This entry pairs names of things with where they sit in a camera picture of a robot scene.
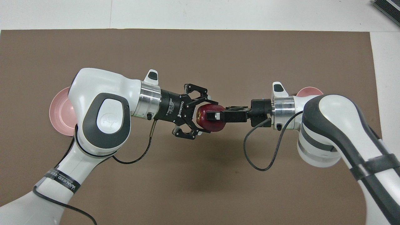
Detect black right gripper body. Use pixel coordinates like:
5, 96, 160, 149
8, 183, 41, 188
247, 99, 273, 127

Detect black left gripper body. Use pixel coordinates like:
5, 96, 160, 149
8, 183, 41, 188
156, 89, 196, 125

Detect dark red apple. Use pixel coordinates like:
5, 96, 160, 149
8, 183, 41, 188
196, 104, 226, 133

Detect pink bowl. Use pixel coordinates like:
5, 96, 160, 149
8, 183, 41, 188
296, 87, 324, 97

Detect pink plate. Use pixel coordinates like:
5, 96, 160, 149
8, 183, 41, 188
49, 87, 77, 136

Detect brown table mat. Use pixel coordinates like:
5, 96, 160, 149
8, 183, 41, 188
0, 29, 383, 225

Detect dark grey ribbed device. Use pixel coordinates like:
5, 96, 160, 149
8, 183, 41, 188
371, 0, 400, 27

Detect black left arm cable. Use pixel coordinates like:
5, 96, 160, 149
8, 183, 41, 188
32, 120, 157, 225

